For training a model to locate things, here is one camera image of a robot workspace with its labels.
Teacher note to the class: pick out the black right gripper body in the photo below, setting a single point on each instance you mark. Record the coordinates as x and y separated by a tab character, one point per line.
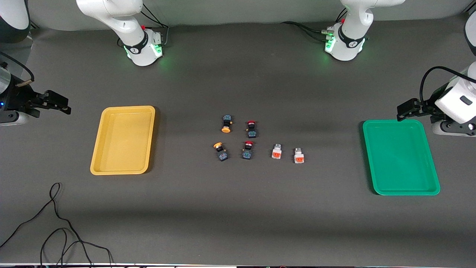
19	97

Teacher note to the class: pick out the white orange green push button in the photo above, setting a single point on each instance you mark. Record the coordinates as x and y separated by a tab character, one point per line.
299	156
276	152

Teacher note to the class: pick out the yellow push button black body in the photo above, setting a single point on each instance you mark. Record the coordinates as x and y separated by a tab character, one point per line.
222	154
227	123

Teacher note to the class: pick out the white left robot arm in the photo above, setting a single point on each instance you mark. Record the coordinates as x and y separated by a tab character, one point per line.
353	22

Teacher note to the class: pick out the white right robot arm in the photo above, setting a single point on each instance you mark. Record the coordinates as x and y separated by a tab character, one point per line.
126	22

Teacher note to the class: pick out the green plastic tray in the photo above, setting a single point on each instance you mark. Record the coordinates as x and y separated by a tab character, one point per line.
401	160

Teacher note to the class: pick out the yellow plastic tray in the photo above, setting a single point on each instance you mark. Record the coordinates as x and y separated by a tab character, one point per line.
122	141

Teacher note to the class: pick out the red push button black body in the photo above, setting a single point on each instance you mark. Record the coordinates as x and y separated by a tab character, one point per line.
252	132
247	153

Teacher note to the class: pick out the dark grey table mat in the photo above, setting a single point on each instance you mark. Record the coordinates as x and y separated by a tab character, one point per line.
238	208

